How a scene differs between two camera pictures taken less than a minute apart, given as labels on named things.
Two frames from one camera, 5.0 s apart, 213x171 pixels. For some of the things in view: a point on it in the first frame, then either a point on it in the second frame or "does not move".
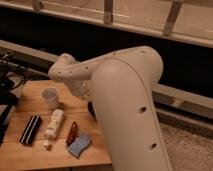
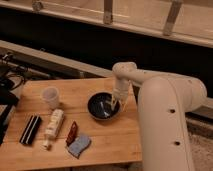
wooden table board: x=51 y=129 does not move
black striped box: x=30 y=130 does not move
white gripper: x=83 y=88 → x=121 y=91
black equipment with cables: x=12 y=79 does not move
